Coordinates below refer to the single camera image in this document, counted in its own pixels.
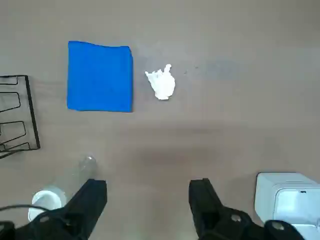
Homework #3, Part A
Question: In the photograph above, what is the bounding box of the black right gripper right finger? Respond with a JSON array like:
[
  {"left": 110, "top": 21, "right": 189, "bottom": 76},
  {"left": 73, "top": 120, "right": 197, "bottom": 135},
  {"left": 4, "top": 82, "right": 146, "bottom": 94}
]
[{"left": 188, "top": 177, "right": 306, "bottom": 240}]

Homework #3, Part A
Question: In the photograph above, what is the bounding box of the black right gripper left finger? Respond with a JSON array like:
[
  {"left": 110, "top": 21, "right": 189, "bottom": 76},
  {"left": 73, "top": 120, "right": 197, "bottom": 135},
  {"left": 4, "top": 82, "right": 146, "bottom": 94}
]
[{"left": 0, "top": 178, "right": 108, "bottom": 240}]

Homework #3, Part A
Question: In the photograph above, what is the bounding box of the white tissue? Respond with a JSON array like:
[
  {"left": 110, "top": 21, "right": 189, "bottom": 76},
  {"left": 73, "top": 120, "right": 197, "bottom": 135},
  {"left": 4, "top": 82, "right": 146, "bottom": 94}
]
[{"left": 144, "top": 63, "right": 177, "bottom": 101}]

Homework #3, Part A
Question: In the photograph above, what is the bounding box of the light grey trash bin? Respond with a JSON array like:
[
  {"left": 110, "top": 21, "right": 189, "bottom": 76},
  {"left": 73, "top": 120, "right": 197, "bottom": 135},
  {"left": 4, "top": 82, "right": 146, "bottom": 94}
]
[{"left": 254, "top": 171, "right": 320, "bottom": 240}]

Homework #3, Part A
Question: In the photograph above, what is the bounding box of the folded blue cloth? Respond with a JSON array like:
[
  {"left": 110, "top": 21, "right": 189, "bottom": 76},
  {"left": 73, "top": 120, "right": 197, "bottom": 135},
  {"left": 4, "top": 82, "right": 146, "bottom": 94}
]
[{"left": 66, "top": 40, "right": 134, "bottom": 113}]

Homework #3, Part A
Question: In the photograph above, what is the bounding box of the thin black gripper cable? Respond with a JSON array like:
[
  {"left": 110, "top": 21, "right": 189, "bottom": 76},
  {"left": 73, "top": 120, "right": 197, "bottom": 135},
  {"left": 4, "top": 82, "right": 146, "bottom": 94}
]
[{"left": 0, "top": 203, "right": 73, "bottom": 226}]

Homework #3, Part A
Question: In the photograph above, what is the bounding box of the black wire rack wooden handle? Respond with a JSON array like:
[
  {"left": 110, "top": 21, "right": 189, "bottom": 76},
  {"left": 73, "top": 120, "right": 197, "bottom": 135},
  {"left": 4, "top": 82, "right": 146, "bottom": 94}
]
[{"left": 0, "top": 74, "right": 41, "bottom": 160}]

